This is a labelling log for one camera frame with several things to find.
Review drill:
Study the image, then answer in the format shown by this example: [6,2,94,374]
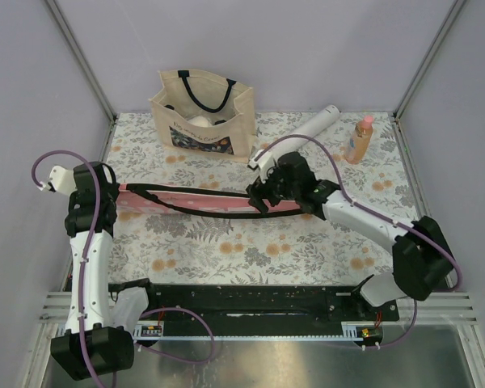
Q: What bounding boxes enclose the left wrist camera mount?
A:
[39,165,77,196]

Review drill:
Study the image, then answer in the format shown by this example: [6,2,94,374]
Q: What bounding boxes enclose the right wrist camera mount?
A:
[247,150,276,172]

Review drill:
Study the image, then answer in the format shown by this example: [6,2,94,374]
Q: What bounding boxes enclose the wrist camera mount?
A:
[39,165,77,196]
[247,150,276,172]

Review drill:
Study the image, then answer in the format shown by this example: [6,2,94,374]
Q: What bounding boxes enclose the purple cable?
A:
[252,135,464,351]
[31,150,216,388]

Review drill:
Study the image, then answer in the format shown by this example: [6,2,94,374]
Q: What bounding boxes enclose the white shuttlecock tube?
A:
[264,105,340,161]

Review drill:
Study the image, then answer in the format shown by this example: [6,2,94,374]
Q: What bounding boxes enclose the pink racket cover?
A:
[116,183,303,220]

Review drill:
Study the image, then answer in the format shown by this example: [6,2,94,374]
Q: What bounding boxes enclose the peach lotion bottle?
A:
[344,116,374,164]

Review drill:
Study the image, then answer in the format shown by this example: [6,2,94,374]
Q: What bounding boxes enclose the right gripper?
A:
[247,162,300,216]

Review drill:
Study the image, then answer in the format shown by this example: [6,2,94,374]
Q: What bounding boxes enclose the white item inside bag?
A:
[188,116,212,128]

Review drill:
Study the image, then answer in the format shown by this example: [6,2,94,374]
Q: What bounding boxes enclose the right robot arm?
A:
[247,151,453,320]

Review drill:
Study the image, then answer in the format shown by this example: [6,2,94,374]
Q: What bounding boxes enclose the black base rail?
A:
[104,282,401,339]

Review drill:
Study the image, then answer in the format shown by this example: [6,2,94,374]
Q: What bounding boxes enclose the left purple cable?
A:
[31,150,216,388]

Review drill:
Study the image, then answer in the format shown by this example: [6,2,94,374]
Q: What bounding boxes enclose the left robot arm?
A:
[49,162,134,381]

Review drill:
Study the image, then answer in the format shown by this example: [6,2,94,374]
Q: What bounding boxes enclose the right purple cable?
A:
[252,135,464,351]

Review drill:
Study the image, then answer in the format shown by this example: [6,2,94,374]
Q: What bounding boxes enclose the beige canvas tote bag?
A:
[150,70,256,162]

